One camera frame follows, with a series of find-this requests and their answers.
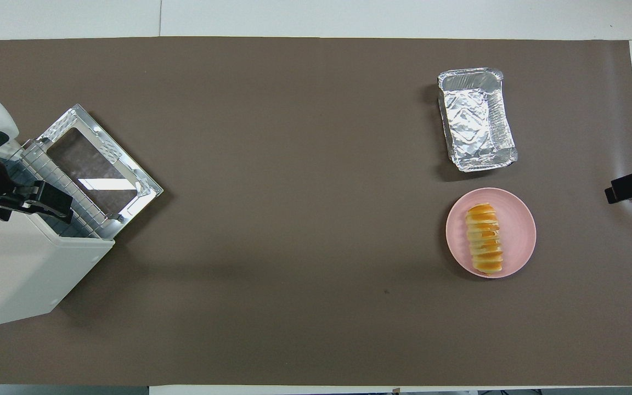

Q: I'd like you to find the sliced golden bread loaf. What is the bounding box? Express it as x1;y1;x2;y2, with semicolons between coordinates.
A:
465;204;504;273

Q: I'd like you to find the aluminium foil tray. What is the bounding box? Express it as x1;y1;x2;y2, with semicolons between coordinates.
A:
438;67;518;172

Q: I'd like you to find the glass oven door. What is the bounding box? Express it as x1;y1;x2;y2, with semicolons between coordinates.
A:
36;104;163;240

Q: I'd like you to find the white toaster oven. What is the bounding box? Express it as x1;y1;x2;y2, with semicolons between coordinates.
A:
0;137;115;329

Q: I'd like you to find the pink round plate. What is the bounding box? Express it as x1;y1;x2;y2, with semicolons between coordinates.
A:
446;188;537;279

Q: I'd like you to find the brown table mat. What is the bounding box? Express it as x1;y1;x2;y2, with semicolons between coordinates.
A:
0;37;632;386

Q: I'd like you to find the metal wire oven rack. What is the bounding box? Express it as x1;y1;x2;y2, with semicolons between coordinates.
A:
12;140;130;240

